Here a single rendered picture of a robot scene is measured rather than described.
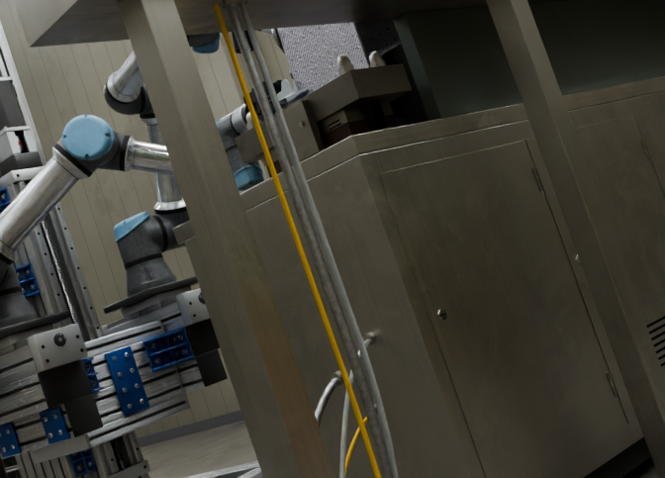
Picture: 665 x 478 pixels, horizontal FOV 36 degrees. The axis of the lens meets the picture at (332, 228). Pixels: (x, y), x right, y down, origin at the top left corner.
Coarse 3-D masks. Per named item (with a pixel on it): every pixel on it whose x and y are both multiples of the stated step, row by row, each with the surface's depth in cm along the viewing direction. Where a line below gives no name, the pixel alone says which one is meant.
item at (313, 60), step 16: (320, 32) 231; (336, 32) 228; (352, 32) 224; (288, 48) 240; (304, 48) 236; (320, 48) 232; (336, 48) 228; (352, 48) 225; (304, 64) 237; (320, 64) 233; (336, 64) 229; (368, 64) 223; (304, 80) 238; (320, 80) 234
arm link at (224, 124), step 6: (222, 120) 258; (228, 120) 255; (222, 126) 257; (228, 126) 255; (222, 132) 257; (228, 132) 256; (234, 132) 255; (222, 138) 258; (228, 138) 257; (234, 138) 256; (228, 144) 257; (234, 144) 256
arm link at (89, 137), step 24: (72, 120) 252; (96, 120) 252; (72, 144) 250; (96, 144) 251; (48, 168) 253; (72, 168) 252; (96, 168) 257; (24, 192) 252; (48, 192) 252; (0, 216) 252; (24, 216) 251; (0, 240) 250; (0, 264) 250
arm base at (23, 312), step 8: (16, 288) 264; (0, 296) 261; (8, 296) 262; (16, 296) 263; (24, 296) 267; (0, 304) 260; (8, 304) 261; (16, 304) 262; (24, 304) 264; (0, 312) 260; (8, 312) 260; (16, 312) 261; (24, 312) 262; (32, 312) 264; (0, 320) 259; (8, 320) 259; (16, 320) 260; (24, 320) 261; (0, 328) 258
